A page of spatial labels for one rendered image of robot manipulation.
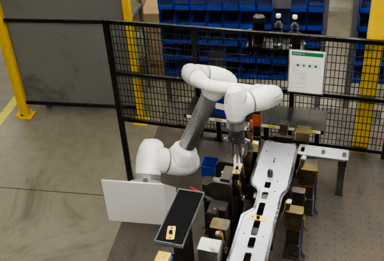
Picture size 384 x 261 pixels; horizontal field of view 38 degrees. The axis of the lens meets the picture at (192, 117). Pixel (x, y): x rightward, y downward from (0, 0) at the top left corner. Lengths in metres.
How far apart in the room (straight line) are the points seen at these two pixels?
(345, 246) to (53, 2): 3.21
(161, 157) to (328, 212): 1.04
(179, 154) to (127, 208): 0.44
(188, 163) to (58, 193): 1.70
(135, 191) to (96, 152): 1.97
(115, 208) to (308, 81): 1.42
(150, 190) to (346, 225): 1.14
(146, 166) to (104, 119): 2.31
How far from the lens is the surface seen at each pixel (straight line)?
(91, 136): 5.32
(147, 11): 5.85
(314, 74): 3.51
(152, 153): 3.27
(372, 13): 3.35
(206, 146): 3.86
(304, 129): 3.42
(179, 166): 3.34
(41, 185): 4.89
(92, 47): 5.12
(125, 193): 3.21
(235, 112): 2.52
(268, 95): 2.57
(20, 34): 5.35
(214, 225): 2.76
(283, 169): 3.20
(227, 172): 2.88
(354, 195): 3.54
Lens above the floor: 3.05
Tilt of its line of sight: 34 degrees down
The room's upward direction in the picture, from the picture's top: 4 degrees counter-clockwise
